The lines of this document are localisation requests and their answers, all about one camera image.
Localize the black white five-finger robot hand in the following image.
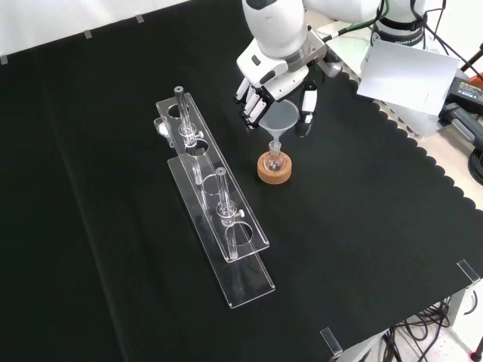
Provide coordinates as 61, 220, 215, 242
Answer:
232, 40, 320, 139

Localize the clear plastic funnel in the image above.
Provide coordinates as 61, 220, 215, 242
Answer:
257, 99, 302, 152

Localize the small round-bottom glass flask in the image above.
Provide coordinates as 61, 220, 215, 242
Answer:
263, 141, 285, 173

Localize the clear acrylic funnel stand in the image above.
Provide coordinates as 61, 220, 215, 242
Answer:
155, 86, 277, 310

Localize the white paper board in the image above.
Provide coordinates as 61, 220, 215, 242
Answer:
355, 38, 462, 117

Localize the black bench cloth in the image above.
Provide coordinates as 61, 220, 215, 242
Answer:
0, 0, 483, 362

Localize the black power adapter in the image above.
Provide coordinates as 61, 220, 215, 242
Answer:
446, 73, 483, 111

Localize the red black tripod leg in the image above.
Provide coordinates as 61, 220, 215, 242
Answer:
458, 40, 483, 81

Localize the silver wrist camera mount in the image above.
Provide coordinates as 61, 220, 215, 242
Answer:
309, 30, 343, 79

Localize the green cable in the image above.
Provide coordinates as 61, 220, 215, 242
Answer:
320, 0, 386, 42

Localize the brown cork ring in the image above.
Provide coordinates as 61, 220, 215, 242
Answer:
257, 150, 294, 186

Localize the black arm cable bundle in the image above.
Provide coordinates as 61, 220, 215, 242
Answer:
409, 0, 475, 67

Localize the black coiled cable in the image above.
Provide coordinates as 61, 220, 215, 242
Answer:
466, 145, 483, 183

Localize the black floor cable bundle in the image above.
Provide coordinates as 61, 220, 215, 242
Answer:
375, 296, 456, 362

